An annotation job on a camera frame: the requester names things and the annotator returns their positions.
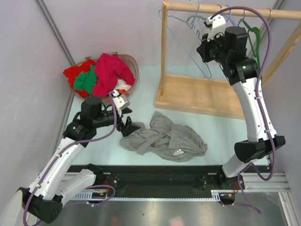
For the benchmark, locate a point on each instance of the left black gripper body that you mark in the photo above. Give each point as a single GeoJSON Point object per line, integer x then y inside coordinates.
{"type": "Point", "coordinates": [118, 123]}

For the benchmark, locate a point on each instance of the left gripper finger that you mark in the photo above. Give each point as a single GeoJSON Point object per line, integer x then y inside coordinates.
{"type": "Point", "coordinates": [130, 127]}
{"type": "Point", "coordinates": [127, 111]}

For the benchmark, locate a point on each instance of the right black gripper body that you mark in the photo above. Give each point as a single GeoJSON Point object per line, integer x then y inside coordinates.
{"type": "Point", "coordinates": [212, 50]}

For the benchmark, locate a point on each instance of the grey t shirt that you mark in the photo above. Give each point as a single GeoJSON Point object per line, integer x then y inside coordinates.
{"type": "Point", "coordinates": [169, 141]}

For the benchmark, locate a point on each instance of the light blue wire hanger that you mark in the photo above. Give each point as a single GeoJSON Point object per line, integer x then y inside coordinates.
{"type": "Point", "coordinates": [207, 76]}

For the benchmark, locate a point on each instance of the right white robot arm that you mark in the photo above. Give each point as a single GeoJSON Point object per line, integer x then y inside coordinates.
{"type": "Point", "coordinates": [227, 46]}

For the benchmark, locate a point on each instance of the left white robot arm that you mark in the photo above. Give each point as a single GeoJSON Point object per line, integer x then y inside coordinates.
{"type": "Point", "coordinates": [47, 195]}

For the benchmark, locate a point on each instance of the light green plastic hanger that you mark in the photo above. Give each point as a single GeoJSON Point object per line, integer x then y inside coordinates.
{"type": "Point", "coordinates": [190, 20]}

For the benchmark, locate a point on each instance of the light blue plastic hanger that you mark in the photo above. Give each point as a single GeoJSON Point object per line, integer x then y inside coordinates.
{"type": "Point", "coordinates": [229, 18]}

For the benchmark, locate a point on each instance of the blue wavy hanger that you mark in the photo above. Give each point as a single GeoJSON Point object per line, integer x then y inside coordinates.
{"type": "Point", "coordinates": [196, 31]}

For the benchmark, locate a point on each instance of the dark green velvet hanger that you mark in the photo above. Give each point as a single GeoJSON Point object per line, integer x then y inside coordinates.
{"type": "Point", "coordinates": [254, 39]}

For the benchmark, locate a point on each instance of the white garment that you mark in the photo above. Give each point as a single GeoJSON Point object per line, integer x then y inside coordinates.
{"type": "Point", "coordinates": [121, 84]}

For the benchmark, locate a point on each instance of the magenta garment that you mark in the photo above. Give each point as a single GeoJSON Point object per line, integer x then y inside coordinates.
{"type": "Point", "coordinates": [108, 70]}

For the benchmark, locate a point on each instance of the green garment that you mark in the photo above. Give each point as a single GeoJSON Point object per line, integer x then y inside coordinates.
{"type": "Point", "coordinates": [86, 81]}

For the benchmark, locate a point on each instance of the wooden clothes rack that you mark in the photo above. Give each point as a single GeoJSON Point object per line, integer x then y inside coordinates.
{"type": "Point", "coordinates": [213, 97]}

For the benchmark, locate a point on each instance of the transparent pink laundry basket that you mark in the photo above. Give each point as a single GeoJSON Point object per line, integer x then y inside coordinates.
{"type": "Point", "coordinates": [131, 63]}

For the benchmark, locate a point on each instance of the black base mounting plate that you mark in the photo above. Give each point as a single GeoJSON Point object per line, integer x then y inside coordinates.
{"type": "Point", "coordinates": [185, 181]}

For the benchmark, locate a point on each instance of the red garment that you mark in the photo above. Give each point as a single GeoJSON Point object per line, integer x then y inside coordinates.
{"type": "Point", "coordinates": [72, 72]}

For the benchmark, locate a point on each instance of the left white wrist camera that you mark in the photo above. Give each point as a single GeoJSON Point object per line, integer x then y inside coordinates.
{"type": "Point", "coordinates": [120, 101]}

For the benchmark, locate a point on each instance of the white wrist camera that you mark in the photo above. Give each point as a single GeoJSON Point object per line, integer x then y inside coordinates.
{"type": "Point", "coordinates": [216, 26]}
{"type": "Point", "coordinates": [120, 101]}

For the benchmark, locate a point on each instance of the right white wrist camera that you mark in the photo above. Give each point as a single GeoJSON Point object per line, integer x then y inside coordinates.
{"type": "Point", "coordinates": [216, 26]}

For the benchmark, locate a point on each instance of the light blue slotted cable duct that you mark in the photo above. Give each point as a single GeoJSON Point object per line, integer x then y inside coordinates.
{"type": "Point", "coordinates": [94, 196]}

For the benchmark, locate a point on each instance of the aluminium rail frame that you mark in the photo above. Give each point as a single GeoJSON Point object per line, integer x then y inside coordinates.
{"type": "Point", "coordinates": [250, 181]}

